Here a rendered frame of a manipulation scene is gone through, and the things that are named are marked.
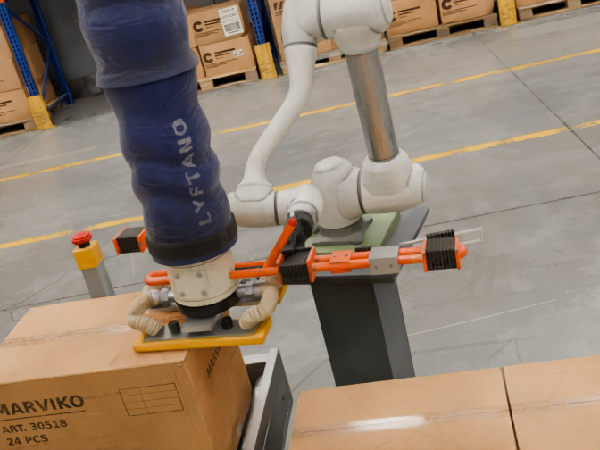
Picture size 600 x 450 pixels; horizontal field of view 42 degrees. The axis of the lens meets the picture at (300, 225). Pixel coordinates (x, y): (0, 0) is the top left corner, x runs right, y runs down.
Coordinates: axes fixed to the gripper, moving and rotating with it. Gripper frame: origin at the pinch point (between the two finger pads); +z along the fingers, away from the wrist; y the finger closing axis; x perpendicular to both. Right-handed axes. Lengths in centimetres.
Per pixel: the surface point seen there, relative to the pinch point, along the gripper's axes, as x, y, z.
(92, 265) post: 76, 13, -45
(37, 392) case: 68, 16, 20
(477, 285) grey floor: -46, 107, -162
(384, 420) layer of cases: -14, 53, 0
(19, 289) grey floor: 233, 107, -239
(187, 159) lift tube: 15.5, -33.2, 9.9
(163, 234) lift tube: 25.6, -17.0, 12.1
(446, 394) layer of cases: -31, 53, -8
